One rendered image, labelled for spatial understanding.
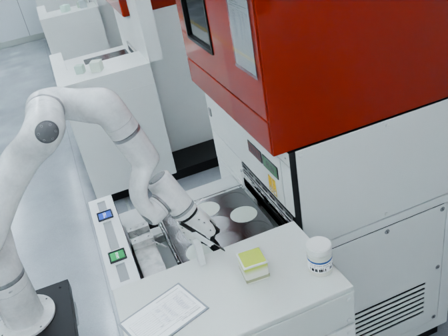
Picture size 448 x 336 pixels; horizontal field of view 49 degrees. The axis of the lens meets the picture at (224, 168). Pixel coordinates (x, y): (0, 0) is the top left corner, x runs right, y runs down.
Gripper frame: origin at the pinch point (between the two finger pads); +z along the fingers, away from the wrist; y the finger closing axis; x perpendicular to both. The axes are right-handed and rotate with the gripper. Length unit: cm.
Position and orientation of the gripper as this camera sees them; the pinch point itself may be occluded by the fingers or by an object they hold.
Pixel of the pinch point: (214, 245)
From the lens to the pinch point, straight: 167.9
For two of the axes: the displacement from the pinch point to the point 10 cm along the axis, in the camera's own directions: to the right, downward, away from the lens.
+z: 5.6, 7.3, 3.9
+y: 8.2, -4.4, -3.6
